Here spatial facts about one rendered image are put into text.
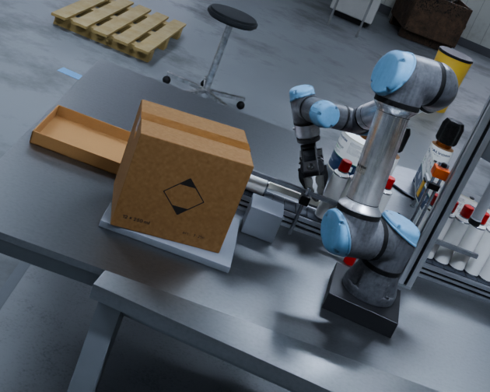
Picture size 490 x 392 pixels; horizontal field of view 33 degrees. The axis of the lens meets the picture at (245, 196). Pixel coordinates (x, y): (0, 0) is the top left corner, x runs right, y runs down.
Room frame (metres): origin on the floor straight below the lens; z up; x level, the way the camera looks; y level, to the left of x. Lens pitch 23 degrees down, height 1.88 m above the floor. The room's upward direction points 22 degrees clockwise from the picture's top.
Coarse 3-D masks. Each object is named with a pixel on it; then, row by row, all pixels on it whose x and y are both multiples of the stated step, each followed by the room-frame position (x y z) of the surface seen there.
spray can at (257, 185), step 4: (252, 176) 2.36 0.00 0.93; (248, 180) 2.34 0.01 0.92; (252, 180) 2.34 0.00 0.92; (256, 180) 2.35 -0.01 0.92; (260, 180) 2.35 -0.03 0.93; (264, 180) 2.36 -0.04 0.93; (248, 184) 2.34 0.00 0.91; (252, 184) 2.34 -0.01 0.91; (256, 184) 2.34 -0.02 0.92; (260, 184) 2.34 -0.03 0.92; (264, 184) 2.35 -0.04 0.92; (268, 184) 2.35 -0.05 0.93; (248, 188) 2.34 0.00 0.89; (252, 188) 2.34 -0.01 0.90; (256, 188) 2.34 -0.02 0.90; (260, 188) 2.34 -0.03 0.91; (264, 188) 2.34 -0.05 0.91; (256, 192) 2.34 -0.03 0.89; (260, 192) 2.34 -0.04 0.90; (264, 192) 2.34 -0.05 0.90
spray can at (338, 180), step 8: (344, 160) 2.37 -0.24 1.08; (344, 168) 2.36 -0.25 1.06; (336, 176) 2.36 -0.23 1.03; (344, 176) 2.36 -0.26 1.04; (328, 184) 2.37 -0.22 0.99; (336, 184) 2.36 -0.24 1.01; (344, 184) 2.36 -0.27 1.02; (328, 192) 2.36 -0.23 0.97; (336, 192) 2.36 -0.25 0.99; (336, 200) 2.36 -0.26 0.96; (320, 208) 2.36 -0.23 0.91; (328, 208) 2.36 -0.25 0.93; (320, 216) 2.36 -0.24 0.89
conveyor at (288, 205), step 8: (248, 192) 2.34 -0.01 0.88; (280, 200) 2.38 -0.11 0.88; (288, 200) 2.41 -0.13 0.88; (288, 208) 2.34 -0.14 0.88; (296, 208) 2.37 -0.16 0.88; (304, 208) 2.39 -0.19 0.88; (312, 208) 2.42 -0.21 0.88; (304, 216) 2.34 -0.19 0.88; (312, 216) 2.36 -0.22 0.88; (432, 264) 2.37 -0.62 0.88; (440, 264) 2.39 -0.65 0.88; (456, 272) 2.38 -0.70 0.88; (464, 272) 2.41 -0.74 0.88; (480, 280) 2.39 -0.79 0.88
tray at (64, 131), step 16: (64, 112) 2.44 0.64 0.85; (48, 128) 2.32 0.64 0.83; (64, 128) 2.37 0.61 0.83; (80, 128) 2.42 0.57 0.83; (96, 128) 2.45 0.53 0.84; (112, 128) 2.46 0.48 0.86; (48, 144) 2.19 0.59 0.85; (64, 144) 2.19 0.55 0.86; (80, 144) 2.30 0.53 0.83; (96, 144) 2.35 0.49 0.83; (112, 144) 2.40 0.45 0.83; (80, 160) 2.20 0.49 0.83; (96, 160) 2.20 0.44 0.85; (112, 160) 2.20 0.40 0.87
